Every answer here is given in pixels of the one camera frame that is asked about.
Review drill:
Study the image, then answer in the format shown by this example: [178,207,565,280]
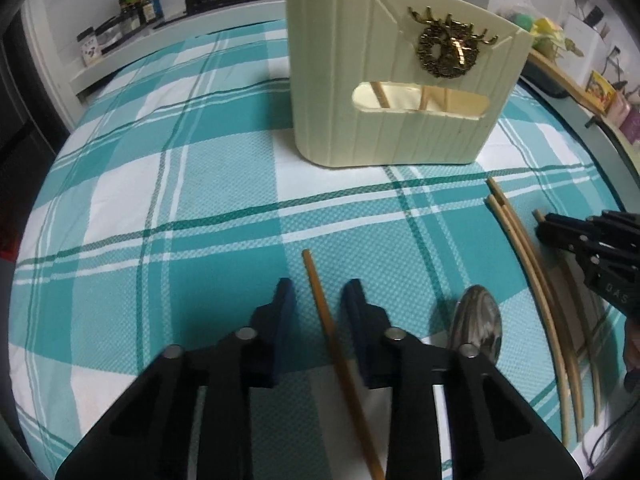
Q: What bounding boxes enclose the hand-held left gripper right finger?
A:
[341,280,583,480]

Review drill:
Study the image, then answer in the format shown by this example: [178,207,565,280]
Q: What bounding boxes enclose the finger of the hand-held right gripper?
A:
[545,211,640,247]
[536,225,599,267]

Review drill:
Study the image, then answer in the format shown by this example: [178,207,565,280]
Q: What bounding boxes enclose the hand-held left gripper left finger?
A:
[55,278,295,480]

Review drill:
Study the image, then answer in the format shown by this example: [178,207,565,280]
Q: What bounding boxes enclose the spoon with gold handle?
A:
[446,285,502,366]

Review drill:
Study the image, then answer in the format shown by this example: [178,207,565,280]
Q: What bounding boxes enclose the cream utensil holder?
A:
[284,0,535,168]

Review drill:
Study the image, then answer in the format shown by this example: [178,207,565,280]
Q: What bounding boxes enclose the person's right hand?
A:
[622,317,640,391]

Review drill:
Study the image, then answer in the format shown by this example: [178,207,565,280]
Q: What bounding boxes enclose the purple cup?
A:
[622,107,640,143]

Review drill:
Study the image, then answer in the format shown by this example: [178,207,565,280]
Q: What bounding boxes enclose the yellow box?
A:
[585,70,617,111]

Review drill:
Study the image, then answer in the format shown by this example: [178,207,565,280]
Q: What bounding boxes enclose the wooden cutting board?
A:
[522,50,601,111]

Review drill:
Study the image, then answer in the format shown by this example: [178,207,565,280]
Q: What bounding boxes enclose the white knife block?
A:
[555,12,611,81]

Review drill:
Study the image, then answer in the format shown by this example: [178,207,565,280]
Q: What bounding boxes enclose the teal checked tablecloth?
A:
[7,7,626,480]

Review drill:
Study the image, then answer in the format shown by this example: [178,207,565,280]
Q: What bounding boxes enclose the plastic bag with produce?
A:
[492,0,571,58]

